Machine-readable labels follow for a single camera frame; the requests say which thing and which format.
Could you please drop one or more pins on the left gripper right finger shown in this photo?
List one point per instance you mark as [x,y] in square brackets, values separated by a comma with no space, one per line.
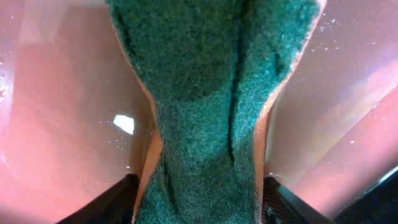
[281,206]

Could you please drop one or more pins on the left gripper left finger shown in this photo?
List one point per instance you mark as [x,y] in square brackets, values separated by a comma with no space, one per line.
[114,206]

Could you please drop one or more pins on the orange and green sponge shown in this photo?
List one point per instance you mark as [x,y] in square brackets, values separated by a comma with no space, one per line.
[210,66]

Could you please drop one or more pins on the red and black tray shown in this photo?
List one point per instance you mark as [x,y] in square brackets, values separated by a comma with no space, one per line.
[73,116]

